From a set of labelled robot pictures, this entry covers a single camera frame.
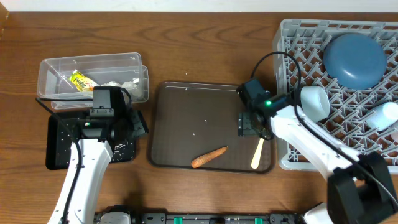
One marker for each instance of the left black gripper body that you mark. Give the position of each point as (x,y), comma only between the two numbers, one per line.
(130,127)

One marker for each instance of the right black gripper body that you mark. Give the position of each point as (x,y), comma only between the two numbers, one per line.
(249,122)

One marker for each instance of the white tissue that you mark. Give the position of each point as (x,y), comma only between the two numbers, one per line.
(133,88)
(112,83)

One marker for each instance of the pale yellow plastic spoon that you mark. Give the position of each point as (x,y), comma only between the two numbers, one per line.
(257,154)

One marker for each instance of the orange carrot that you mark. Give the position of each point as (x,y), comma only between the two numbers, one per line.
(199,161)

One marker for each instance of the yellow green snack wrapper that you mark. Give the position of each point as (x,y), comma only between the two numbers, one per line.
(82,82)

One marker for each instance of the light blue rice bowl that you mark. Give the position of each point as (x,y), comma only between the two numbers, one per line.
(315,103)

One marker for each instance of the dark blue plate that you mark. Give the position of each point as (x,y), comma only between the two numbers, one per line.
(357,61)

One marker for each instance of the small blue white cup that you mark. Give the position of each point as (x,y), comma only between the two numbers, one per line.
(382,116)

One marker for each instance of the pink white paper cup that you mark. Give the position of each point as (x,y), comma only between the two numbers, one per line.
(394,135)

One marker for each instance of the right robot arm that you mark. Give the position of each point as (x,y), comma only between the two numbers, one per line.
(359,187)

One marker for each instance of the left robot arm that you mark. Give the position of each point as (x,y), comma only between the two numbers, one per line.
(84,143)

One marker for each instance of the grey dishwasher rack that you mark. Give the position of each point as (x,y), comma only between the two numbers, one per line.
(306,40)

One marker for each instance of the dark brown serving tray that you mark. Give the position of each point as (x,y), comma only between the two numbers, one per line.
(193,119)

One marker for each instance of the black plastic bin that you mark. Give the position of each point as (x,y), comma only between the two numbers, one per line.
(59,142)

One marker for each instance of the clear plastic bin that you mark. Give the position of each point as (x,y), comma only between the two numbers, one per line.
(53,80)

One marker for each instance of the black rail at table edge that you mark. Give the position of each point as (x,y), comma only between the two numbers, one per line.
(124,214)

